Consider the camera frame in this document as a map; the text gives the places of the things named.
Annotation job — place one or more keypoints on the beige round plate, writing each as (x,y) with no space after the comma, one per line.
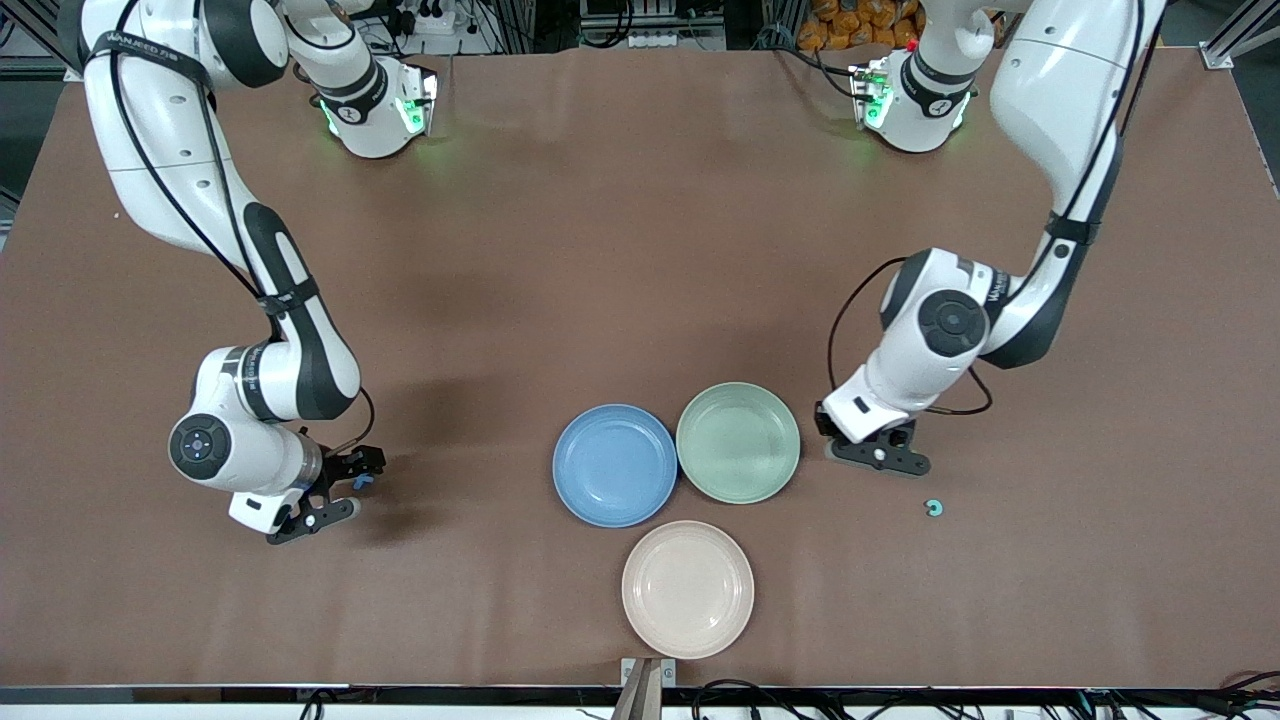
(688,589)

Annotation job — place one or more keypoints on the bag of orange fruit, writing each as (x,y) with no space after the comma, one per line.
(850,25)

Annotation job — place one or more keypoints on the aluminium frame profile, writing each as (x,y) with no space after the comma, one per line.
(72,73)
(1218,55)

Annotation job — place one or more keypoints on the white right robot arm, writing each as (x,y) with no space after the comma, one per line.
(150,120)

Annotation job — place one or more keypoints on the blue round plate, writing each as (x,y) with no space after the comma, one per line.
(615,465)

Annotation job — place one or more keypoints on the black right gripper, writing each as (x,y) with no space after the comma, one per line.
(342,468)

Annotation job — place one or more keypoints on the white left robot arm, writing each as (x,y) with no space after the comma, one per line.
(1060,90)

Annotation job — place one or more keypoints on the green round plate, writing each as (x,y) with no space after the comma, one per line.
(738,442)

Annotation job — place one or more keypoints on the brown table cover sheet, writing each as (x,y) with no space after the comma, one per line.
(640,250)

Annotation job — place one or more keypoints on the blue foam letter X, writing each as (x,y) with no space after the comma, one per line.
(364,483)

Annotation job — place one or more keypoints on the metal clamp bracket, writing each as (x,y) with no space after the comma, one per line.
(648,690)

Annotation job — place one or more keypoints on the white power strip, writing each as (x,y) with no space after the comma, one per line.
(430,20)
(655,40)

